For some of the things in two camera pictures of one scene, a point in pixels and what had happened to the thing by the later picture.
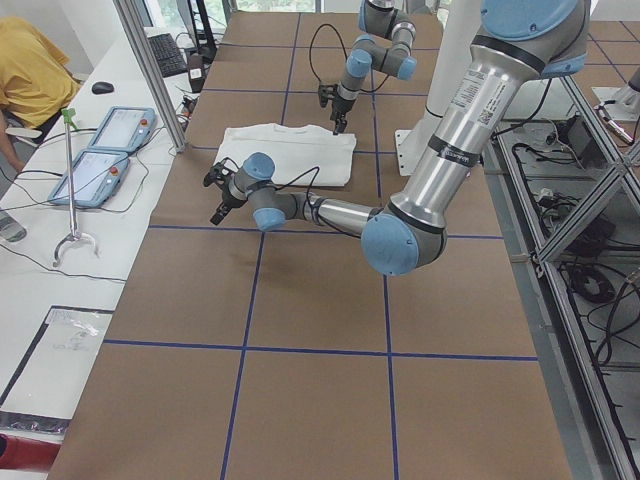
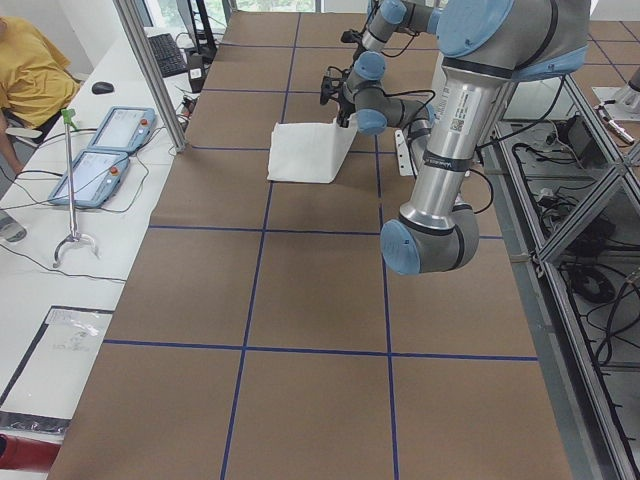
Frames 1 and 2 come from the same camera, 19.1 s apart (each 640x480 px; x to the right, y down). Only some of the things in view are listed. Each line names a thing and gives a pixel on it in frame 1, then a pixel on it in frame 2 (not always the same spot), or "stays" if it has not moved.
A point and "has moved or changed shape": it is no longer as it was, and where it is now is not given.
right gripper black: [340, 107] to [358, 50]
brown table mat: [240, 354] stays
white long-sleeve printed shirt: [293, 150] has moved or changed shape
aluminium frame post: [153, 71] stays
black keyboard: [166, 55] stays
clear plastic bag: [45, 389] stays
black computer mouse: [102, 88] stays
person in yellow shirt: [36, 80] stays
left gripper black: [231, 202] to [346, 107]
